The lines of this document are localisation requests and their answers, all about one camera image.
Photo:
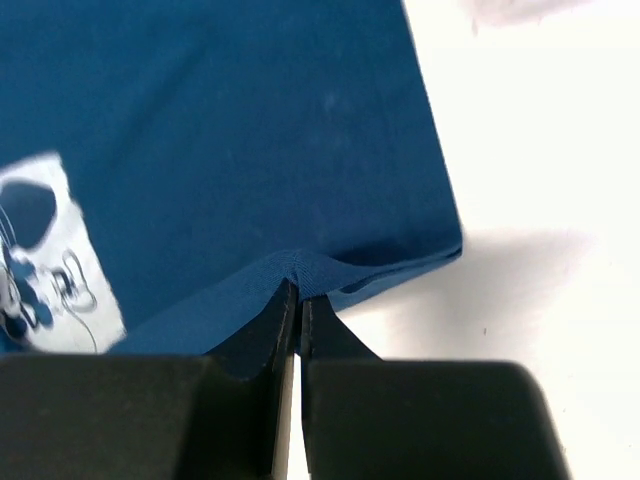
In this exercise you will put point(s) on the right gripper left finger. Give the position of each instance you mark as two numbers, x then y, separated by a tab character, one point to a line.
221	415

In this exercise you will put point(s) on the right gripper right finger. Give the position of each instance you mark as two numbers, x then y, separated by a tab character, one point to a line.
364	417

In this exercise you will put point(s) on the blue polo t-shirt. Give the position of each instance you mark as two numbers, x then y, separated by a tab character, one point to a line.
165	165

